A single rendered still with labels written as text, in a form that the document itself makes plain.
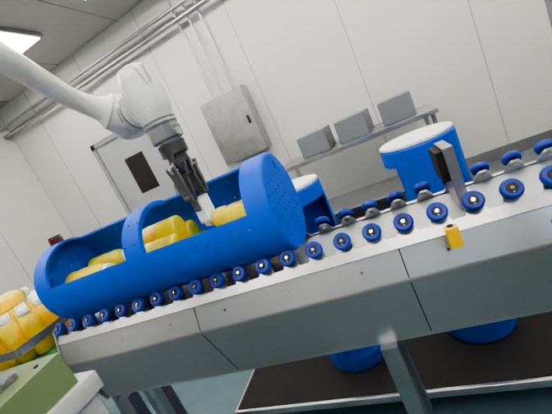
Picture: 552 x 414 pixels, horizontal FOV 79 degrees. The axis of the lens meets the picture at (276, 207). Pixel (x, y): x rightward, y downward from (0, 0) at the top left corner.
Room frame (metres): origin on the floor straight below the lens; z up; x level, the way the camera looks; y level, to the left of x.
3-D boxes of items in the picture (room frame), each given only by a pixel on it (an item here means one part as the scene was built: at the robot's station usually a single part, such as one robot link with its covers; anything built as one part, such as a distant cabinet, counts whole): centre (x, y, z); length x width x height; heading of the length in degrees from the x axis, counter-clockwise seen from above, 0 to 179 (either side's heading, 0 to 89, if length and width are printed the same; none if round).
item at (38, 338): (1.26, 0.91, 0.96); 0.40 x 0.01 x 0.03; 160
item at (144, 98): (0.95, 0.20, 1.50); 0.13 x 0.11 x 0.16; 37
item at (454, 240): (0.68, -0.32, 0.92); 0.08 x 0.03 x 0.05; 160
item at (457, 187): (0.78, -0.42, 1.00); 0.10 x 0.04 x 0.15; 160
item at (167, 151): (0.94, 0.19, 1.32); 0.08 x 0.07 x 0.09; 160
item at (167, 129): (0.94, 0.19, 1.39); 0.09 x 0.09 x 0.06
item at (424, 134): (1.30, -0.61, 1.03); 0.28 x 0.28 x 0.01
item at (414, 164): (1.30, -0.61, 0.59); 0.28 x 0.28 x 0.88
